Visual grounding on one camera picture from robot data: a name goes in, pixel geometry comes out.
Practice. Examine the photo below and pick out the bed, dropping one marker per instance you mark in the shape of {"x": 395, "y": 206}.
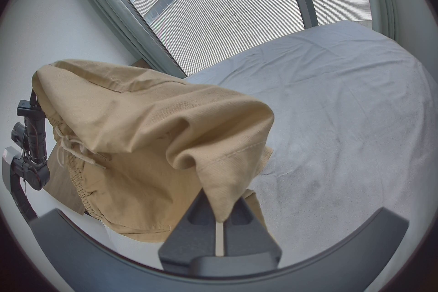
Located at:
{"x": 342, "y": 112}

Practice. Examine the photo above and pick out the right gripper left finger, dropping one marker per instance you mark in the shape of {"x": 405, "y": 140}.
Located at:
{"x": 191, "y": 239}

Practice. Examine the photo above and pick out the window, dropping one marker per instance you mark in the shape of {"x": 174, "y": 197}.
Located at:
{"x": 222, "y": 10}

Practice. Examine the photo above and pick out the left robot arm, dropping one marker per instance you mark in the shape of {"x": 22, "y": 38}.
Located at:
{"x": 36, "y": 174}

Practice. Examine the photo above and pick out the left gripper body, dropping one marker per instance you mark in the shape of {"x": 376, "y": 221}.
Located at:
{"x": 36, "y": 140}

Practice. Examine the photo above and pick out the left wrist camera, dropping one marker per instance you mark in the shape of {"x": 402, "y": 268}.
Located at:
{"x": 27, "y": 109}

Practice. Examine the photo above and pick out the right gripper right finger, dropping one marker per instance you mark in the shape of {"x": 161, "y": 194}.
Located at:
{"x": 249, "y": 239}

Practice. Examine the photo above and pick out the tan shorts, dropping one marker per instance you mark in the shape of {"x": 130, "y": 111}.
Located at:
{"x": 137, "y": 129}

